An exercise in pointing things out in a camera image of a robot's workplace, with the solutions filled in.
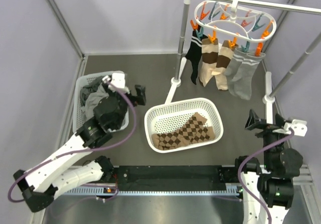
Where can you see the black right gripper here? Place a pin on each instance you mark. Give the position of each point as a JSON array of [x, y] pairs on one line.
[[253, 120]]

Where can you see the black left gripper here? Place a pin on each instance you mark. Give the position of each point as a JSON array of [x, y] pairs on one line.
[[140, 99]]

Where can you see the black sock with white stripes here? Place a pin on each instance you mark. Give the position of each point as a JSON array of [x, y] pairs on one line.
[[194, 54]]

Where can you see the orange peg holding grey sock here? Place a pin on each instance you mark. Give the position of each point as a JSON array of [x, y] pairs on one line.
[[258, 49]]

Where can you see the teal peg holding grey sock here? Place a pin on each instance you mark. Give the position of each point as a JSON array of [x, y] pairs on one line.
[[245, 48]]

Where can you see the teal clothes peg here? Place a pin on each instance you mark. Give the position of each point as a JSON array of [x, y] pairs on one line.
[[199, 33]]

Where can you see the brown beige striped socks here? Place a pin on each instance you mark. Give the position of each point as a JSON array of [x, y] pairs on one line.
[[209, 59]]

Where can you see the orange clothes peg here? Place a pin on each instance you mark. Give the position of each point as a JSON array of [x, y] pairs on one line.
[[195, 25]]

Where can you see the yellow-orange peg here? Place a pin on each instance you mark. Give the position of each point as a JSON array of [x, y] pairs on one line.
[[233, 43], [213, 39]]

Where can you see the white round clip hanger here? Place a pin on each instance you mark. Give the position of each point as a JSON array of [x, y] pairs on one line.
[[233, 20]]

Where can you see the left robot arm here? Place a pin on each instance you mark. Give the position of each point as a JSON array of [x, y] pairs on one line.
[[43, 184]]

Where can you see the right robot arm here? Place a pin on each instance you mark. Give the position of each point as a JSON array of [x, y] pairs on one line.
[[267, 176]]

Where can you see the brown argyle socks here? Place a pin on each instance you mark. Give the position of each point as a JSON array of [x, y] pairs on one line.
[[192, 132]]

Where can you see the white oval sock basket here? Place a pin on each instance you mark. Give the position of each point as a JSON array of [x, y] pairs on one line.
[[166, 118]]

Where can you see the grey clothes pile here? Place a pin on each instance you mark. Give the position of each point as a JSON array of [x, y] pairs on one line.
[[90, 97]]

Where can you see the white rectangular laundry basket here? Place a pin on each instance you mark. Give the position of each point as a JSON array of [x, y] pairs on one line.
[[108, 108]]

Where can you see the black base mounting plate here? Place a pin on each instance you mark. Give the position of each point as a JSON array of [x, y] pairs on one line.
[[171, 178]]

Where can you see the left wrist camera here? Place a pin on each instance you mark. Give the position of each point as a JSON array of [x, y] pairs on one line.
[[115, 81]]

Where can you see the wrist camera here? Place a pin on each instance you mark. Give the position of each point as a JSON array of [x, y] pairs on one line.
[[115, 81], [299, 126]]

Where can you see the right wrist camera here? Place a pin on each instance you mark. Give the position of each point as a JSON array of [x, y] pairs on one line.
[[299, 126]]

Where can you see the grey slotted cable duct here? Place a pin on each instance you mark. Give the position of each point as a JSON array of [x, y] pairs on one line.
[[102, 191]]

